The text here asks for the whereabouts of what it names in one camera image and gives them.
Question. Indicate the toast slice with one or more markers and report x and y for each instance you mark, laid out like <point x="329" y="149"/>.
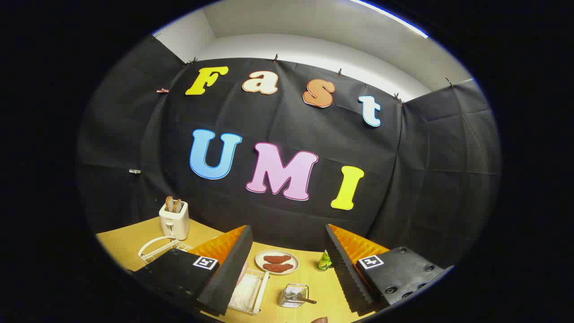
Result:
<point x="169" y="204"/>
<point x="177" y="206"/>

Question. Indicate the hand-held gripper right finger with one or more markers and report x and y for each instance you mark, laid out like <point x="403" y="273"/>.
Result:
<point x="347" y="273"/>

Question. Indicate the black backdrop cloth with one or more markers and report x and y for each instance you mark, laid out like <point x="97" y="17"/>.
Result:
<point x="291" y="121"/>

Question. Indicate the beige round plate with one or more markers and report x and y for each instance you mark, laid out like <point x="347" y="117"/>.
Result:
<point x="260" y="262"/>

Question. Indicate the pink plate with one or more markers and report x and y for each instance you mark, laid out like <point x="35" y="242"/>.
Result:
<point x="243" y="272"/>

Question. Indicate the white toaster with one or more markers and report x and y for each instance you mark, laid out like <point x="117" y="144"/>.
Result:
<point x="175" y="224"/>

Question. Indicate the green label drink bottle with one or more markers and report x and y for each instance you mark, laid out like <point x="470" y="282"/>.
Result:
<point x="323" y="262"/>

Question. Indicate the red meat piece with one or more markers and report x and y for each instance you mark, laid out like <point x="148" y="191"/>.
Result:
<point x="278" y="268"/>
<point x="277" y="259"/>

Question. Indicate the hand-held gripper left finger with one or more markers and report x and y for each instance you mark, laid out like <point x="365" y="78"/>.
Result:
<point x="233" y="269"/>

